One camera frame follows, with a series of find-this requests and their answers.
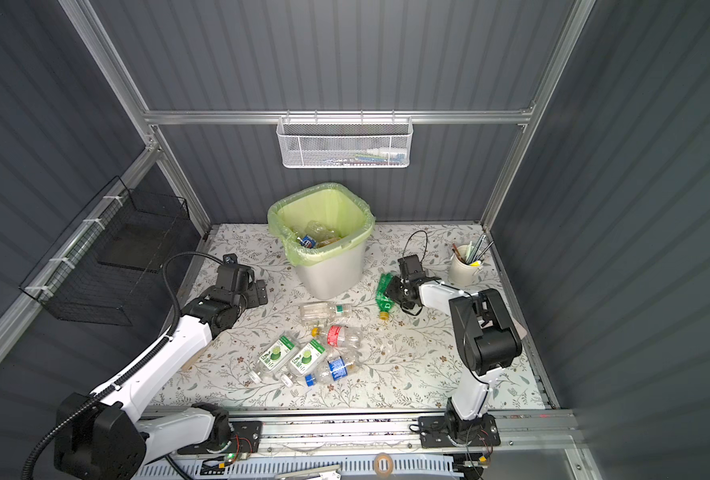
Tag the black wire wall basket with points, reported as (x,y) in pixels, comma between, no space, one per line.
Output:
(107,271)

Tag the pepsi label bottle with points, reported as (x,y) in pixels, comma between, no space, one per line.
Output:
(308,241)

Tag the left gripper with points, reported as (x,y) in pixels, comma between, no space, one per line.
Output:
(256,297)

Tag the white plastic waste bin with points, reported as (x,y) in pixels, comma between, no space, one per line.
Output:
(333,276)

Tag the white tube in basket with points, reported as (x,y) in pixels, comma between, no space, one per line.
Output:
(389,153)

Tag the colourful book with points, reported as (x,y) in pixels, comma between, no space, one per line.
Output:
(200,356)

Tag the green plastic bottle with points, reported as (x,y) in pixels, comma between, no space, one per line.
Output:
(384,303)

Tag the white pen cup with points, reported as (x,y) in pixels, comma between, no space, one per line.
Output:
(467,260)

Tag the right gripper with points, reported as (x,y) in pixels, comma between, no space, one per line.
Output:
(397,281)

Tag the clear square bottle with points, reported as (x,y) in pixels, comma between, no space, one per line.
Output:
(317,312)

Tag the green label square bottle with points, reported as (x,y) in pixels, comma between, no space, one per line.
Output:
(303,362)

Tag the red label clear bottle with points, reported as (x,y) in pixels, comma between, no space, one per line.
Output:
(338,336)

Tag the green bin liner bag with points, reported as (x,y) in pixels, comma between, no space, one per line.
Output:
(331,205)

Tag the blue label clear bottle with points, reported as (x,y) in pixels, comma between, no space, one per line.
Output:
(331,370)

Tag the white wire wall basket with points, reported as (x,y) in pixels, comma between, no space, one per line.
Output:
(341,145)

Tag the tape roll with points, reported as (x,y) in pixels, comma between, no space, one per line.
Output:
(383,465)

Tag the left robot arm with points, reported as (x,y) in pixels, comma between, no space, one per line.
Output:
(102,435)

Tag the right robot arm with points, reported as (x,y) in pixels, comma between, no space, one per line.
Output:
(486,341)

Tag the pink calculator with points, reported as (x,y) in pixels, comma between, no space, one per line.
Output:
(520,329)

